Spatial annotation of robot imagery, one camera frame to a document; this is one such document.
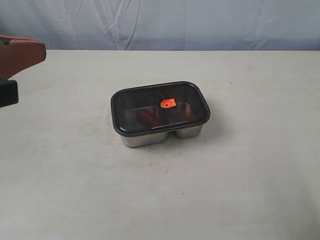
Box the dark lid with orange seal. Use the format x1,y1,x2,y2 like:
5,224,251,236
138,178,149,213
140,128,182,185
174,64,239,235
110,81,211,137

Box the red toy sausage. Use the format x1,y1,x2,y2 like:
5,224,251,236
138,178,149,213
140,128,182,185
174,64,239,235
136,109,163,128

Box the steel two-compartment lunch box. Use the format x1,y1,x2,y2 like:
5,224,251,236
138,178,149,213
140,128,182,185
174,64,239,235
120,125,203,148

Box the yellow toy cheese wedge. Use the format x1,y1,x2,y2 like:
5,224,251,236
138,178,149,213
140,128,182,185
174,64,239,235
179,111,197,122

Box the white backdrop cloth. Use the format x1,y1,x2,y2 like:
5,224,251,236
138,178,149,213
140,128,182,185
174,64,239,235
0,0,320,51

